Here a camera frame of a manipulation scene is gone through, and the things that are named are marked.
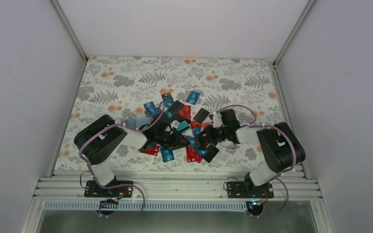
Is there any black card upper right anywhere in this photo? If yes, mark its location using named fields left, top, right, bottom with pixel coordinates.
left=193, top=108, right=210, bottom=123

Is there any red card top centre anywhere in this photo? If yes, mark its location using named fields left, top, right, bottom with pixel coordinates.
left=178, top=105, right=191, bottom=119

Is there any red card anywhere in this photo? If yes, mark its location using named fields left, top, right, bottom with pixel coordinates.
left=178, top=105, right=191, bottom=119
left=186, top=146, right=203, bottom=163
left=139, top=145, right=160, bottom=156

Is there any blue card top right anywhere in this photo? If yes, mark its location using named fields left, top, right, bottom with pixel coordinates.
left=186, top=90, right=201, bottom=105

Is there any red card bottom left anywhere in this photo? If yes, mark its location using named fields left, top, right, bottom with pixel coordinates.
left=139, top=145, right=160, bottom=156

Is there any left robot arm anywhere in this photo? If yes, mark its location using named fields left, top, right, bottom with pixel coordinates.
left=73, top=114, right=190, bottom=197

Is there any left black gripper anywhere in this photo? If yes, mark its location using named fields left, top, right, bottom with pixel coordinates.
left=154, top=130, right=189, bottom=150

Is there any teal striped card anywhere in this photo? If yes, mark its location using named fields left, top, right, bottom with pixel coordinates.
left=176, top=121, right=190, bottom=133

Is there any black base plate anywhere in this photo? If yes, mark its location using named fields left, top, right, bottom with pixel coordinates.
left=84, top=181, right=133, bottom=198
left=226, top=181, right=274, bottom=199

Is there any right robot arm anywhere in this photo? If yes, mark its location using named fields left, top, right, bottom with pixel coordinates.
left=195, top=108, right=306, bottom=198

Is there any red card bottom centre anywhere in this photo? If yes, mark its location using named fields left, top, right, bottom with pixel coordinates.
left=186, top=146, right=203, bottom=163

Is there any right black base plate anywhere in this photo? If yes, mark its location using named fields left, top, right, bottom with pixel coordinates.
left=226, top=181, right=274, bottom=199

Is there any black card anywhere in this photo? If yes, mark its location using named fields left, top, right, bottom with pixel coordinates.
left=202, top=145, right=220, bottom=163
left=193, top=108, right=210, bottom=123

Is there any floral patterned table mat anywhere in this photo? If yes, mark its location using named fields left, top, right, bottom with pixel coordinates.
left=55, top=56, right=284, bottom=171

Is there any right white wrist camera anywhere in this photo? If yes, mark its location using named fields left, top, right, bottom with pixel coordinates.
left=212, top=112, right=222, bottom=128

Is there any blue card far left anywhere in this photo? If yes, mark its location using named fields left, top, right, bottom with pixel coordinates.
left=144, top=101, right=159, bottom=117

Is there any aluminium rail frame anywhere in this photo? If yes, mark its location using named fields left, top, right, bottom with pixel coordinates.
left=33, top=170, right=322, bottom=201

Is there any tan leather card holder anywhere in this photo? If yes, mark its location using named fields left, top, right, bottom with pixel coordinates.
left=123, top=116, right=151, bottom=130

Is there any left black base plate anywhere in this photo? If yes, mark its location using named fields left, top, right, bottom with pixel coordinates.
left=84, top=181, right=133, bottom=198

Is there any black card bottom right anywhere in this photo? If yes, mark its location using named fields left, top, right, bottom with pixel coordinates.
left=202, top=145, right=220, bottom=163

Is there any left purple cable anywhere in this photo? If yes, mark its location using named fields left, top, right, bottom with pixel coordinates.
left=78, top=102, right=166, bottom=220

